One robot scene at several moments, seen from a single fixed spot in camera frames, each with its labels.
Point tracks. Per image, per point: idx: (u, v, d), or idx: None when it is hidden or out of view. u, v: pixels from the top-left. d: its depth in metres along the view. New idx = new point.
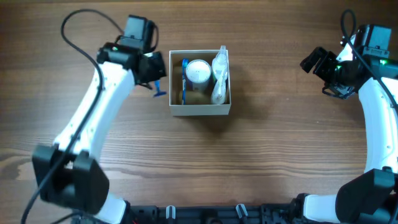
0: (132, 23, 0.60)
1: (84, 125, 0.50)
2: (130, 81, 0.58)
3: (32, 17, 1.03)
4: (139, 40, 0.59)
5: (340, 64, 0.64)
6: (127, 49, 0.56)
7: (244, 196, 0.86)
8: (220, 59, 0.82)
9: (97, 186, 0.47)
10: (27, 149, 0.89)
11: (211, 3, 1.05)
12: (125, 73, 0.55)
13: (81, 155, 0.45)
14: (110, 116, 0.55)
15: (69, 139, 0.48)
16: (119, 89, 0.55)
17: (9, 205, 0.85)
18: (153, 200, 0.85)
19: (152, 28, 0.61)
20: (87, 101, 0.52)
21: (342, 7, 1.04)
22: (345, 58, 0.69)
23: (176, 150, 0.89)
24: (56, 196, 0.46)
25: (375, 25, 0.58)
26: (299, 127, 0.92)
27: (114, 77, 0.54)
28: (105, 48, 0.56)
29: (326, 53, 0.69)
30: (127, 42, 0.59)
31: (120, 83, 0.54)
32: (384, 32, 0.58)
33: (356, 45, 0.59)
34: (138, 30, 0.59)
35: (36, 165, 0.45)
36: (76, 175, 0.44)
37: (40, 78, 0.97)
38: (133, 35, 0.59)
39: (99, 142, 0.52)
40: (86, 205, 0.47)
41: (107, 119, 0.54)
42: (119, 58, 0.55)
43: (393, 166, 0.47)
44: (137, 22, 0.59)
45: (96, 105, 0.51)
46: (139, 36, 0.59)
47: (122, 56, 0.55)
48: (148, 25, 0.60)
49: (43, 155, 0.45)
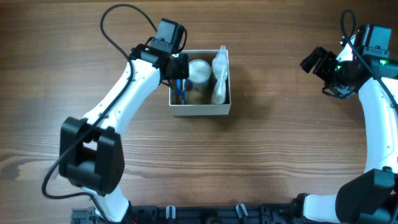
0: (161, 28, 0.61)
1: (112, 106, 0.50)
2: (157, 81, 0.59)
3: (32, 17, 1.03)
4: (168, 44, 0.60)
5: (340, 65, 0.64)
6: (158, 52, 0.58)
7: (244, 196, 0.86)
8: (220, 59, 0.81)
9: (115, 167, 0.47)
10: (27, 149, 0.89)
11: (211, 3, 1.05)
12: (155, 70, 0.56)
13: (107, 131, 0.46)
14: (135, 108, 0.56)
15: (98, 116, 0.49)
16: (147, 84, 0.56)
17: (9, 205, 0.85)
18: (154, 199, 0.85)
19: (181, 32, 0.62)
20: (117, 87, 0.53)
21: (342, 7, 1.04)
22: (345, 58, 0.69)
23: (176, 149, 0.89)
24: (74, 171, 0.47)
25: (375, 25, 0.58)
26: (299, 127, 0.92)
27: (144, 72, 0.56)
28: (137, 48, 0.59)
29: (326, 53, 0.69)
30: (157, 44, 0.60)
31: (150, 77, 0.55)
32: (385, 32, 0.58)
33: (356, 44, 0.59)
34: (168, 33, 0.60)
35: (63, 134, 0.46)
36: (102, 146, 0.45)
37: (40, 78, 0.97)
38: (163, 38, 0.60)
39: (123, 129, 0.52)
40: (101, 186, 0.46)
41: (133, 109, 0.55)
42: (148, 59, 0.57)
43: (393, 166, 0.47)
44: (167, 26, 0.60)
45: (125, 92, 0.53)
46: (168, 40, 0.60)
47: (152, 58, 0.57)
48: (178, 29, 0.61)
49: (73, 124, 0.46)
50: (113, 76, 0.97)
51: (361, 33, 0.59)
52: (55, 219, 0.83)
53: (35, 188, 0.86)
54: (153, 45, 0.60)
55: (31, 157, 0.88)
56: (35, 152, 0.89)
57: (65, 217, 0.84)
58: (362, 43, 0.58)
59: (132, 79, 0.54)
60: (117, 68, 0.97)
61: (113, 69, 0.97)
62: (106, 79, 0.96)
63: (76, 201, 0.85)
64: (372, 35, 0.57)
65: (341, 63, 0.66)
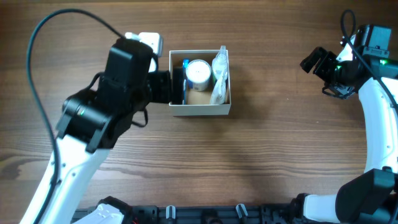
0: (111, 63, 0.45)
1: None
2: (100, 158, 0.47)
3: (31, 17, 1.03)
4: (124, 88, 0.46)
5: (340, 65, 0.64)
6: (105, 106, 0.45)
7: (244, 196, 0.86)
8: (220, 60, 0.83)
9: None
10: (27, 149, 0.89)
11: (210, 3, 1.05)
12: (88, 157, 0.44)
13: None
14: (74, 205, 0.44)
15: None
16: (81, 178, 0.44)
17: (9, 205, 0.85)
18: (153, 200, 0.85)
19: (140, 65, 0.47)
20: (37, 201, 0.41)
21: (342, 7, 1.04)
22: (345, 58, 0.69)
23: (176, 149, 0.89)
24: None
25: (375, 25, 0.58)
26: (299, 127, 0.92)
27: (73, 165, 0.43)
28: (76, 101, 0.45)
29: (326, 53, 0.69)
30: (108, 88, 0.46)
31: (82, 170, 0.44)
32: (384, 32, 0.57)
33: (356, 44, 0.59)
34: (122, 71, 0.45)
35: None
36: None
37: (40, 78, 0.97)
38: (115, 77, 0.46)
39: None
40: None
41: (69, 210, 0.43)
42: (92, 119, 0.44)
43: (393, 166, 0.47)
44: (120, 60, 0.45)
45: (47, 205, 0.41)
46: (123, 81, 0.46)
47: (96, 120, 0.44)
48: (136, 61, 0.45)
49: None
50: None
51: (362, 33, 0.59)
52: None
53: (35, 188, 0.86)
54: (102, 89, 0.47)
55: (31, 157, 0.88)
56: (35, 152, 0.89)
57: None
58: (362, 43, 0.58)
59: (55, 184, 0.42)
60: None
61: None
62: None
63: None
64: (372, 35, 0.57)
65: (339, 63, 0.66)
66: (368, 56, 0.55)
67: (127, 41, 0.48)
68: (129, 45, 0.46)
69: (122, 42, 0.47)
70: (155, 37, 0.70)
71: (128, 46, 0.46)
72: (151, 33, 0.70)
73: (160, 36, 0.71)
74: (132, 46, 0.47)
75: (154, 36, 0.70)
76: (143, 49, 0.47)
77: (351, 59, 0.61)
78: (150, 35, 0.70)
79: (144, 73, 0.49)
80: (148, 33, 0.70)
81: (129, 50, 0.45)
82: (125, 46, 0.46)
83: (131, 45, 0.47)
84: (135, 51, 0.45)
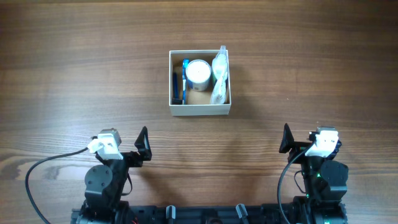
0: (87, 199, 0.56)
1: None
2: None
3: (32, 17, 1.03)
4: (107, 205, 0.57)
5: (305, 170, 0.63)
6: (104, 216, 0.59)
7: (244, 196, 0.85)
8: (221, 60, 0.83)
9: None
10: (26, 149, 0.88)
11: (210, 3, 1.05)
12: None
13: None
14: None
15: None
16: None
17: (9, 206, 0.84)
18: (153, 200, 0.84)
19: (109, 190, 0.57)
20: None
21: (340, 9, 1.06)
22: (314, 157, 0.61)
23: (176, 150, 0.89)
24: None
25: (330, 186, 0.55)
26: (299, 126, 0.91)
27: None
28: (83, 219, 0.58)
29: (295, 148, 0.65)
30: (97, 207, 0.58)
31: None
32: (341, 191, 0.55)
33: (318, 179, 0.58)
34: (99, 203, 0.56)
35: None
36: None
37: (40, 78, 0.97)
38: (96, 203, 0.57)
39: None
40: None
41: None
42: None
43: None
44: (93, 196, 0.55)
45: None
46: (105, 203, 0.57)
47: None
48: (106, 191, 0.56)
49: None
50: (113, 76, 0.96)
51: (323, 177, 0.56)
52: (54, 219, 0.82)
53: (35, 188, 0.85)
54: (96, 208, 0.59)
55: (30, 157, 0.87)
56: (34, 152, 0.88)
57: (65, 217, 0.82)
58: (322, 187, 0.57)
59: None
60: (117, 68, 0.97)
61: (114, 69, 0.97)
62: (106, 78, 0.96)
63: (76, 201, 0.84)
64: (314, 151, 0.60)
65: (311, 162, 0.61)
66: (323, 209, 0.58)
67: (92, 170, 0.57)
68: (96, 178, 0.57)
69: (88, 177, 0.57)
70: (109, 137, 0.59)
71: (95, 181, 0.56)
72: (105, 134, 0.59)
73: (112, 135, 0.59)
74: (97, 182, 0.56)
75: (107, 135, 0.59)
76: (105, 178, 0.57)
77: (313, 180, 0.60)
78: (105, 135, 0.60)
79: (115, 183, 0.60)
80: (104, 134, 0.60)
81: (96, 188, 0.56)
82: (92, 182, 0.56)
83: (97, 178, 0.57)
84: (102, 186, 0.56)
